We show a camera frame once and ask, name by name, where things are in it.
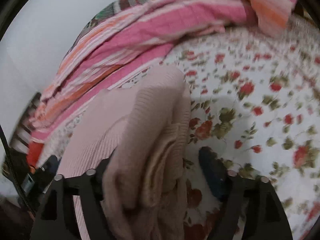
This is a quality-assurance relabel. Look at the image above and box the pink knit sweater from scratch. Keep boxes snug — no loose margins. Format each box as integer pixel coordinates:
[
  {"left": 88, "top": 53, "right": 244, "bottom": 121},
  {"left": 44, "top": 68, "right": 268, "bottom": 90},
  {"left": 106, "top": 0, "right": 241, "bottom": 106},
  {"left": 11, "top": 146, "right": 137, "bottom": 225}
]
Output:
[{"left": 58, "top": 66, "right": 190, "bottom": 239}]

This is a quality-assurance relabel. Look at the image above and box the person's left hand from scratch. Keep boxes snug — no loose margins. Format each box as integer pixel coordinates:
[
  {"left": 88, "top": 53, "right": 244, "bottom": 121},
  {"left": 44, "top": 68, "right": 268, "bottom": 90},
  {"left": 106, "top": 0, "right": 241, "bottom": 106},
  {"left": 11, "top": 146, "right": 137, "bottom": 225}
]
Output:
[{"left": 0, "top": 198, "right": 33, "bottom": 240}]

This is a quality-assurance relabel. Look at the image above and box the red pillow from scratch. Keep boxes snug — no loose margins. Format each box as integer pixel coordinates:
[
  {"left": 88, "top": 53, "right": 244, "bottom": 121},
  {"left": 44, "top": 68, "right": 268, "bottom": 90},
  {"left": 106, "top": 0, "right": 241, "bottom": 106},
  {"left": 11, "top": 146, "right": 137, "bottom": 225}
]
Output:
[{"left": 27, "top": 141, "right": 44, "bottom": 167}]

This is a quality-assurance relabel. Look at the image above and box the white floral bed sheet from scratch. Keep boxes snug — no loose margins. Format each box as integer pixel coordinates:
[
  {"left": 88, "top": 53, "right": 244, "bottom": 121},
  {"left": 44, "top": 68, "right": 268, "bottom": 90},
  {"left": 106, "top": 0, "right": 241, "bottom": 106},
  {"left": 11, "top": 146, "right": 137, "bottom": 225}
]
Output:
[{"left": 37, "top": 16, "right": 319, "bottom": 239}]

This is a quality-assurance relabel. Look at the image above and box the pink orange striped quilt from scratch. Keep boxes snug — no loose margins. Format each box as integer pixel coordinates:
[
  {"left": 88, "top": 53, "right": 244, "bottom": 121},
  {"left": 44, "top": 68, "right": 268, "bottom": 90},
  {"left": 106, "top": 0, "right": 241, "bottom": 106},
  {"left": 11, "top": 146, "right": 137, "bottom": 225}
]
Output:
[{"left": 30, "top": 0, "right": 296, "bottom": 143}]

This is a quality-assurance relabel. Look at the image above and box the dark floral patterned blanket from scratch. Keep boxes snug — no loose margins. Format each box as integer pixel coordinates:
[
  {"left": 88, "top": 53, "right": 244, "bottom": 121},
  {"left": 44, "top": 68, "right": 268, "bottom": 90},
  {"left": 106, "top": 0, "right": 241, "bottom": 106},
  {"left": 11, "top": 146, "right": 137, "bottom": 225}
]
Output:
[{"left": 66, "top": 0, "right": 149, "bottom": 55}]

